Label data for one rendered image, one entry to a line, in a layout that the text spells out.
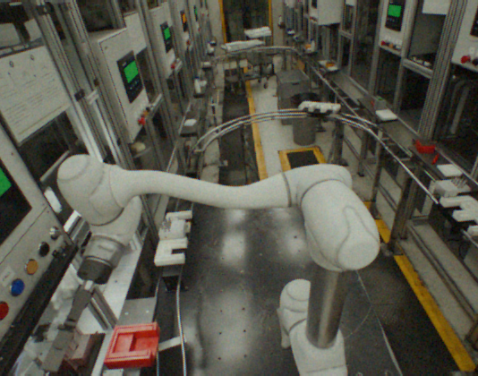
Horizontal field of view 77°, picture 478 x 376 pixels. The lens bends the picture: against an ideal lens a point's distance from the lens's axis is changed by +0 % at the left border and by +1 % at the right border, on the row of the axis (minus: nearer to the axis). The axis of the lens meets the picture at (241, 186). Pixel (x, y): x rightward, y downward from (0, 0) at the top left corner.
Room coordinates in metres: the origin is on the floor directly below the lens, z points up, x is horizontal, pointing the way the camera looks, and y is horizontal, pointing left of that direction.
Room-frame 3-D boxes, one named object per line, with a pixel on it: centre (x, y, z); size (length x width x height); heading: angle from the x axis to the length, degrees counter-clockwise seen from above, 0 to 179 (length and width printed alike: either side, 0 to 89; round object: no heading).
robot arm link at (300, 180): (0.68, -0.21, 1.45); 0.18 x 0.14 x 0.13; 94
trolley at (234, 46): (6.49, -0.39, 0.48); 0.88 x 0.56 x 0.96; 106
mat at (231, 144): (5.55, -0.14, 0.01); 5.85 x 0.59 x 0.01; 178
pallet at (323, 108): (2.73, -0.83, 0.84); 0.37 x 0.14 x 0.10; 56
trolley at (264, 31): (7.74, -0.85, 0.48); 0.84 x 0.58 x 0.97; 6
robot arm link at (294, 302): (0.71, -0.17, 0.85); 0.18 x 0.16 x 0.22; 4
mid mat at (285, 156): (3.06, -0.79, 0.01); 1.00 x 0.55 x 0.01; 178
